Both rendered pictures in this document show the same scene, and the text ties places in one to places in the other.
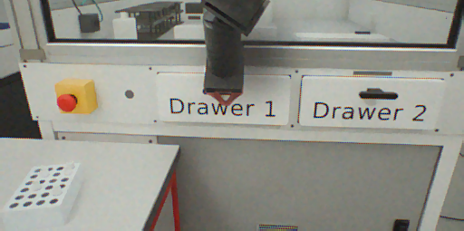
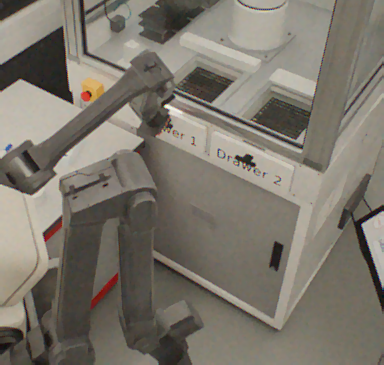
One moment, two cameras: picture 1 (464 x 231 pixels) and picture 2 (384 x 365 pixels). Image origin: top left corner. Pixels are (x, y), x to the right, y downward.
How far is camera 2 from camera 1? 156 cm
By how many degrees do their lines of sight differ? 33
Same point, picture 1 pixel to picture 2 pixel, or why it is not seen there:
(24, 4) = (73, 33)
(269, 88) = (193, 130)
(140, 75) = not seen: hidden behind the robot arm
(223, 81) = (147, 129)
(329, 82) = (225, 141)
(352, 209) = (247, 221)
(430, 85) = (282, 167)
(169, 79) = not seen: hidden behind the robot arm
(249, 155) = (186, 160)
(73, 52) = (95, 66)
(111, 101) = not seen: hidden behind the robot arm
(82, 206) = (78, 160)
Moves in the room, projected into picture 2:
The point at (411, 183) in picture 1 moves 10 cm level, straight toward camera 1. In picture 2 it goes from (284, 221) to (258, 230)
